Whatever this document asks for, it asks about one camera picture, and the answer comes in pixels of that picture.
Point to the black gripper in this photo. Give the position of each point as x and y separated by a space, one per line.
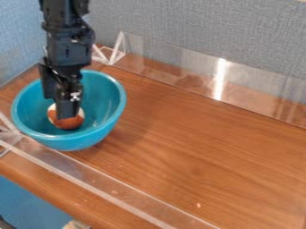
67 55

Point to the brown white plush mushroom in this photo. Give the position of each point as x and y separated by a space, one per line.
68 123

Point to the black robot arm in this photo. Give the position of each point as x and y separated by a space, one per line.
64 14

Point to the blue plastic bowl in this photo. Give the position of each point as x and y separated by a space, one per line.
103 104

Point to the clear acrylic left barrier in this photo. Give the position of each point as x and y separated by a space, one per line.
14 66

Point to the clear acrylic barrier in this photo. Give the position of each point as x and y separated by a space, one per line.
14 66
264 92
135 201

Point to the clear acrylic front barrier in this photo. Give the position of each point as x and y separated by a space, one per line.
135 201

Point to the clear acrylic back barrier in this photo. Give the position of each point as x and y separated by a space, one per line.
264 92

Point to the clear acrylic corner bracket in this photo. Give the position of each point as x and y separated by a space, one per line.
109 55

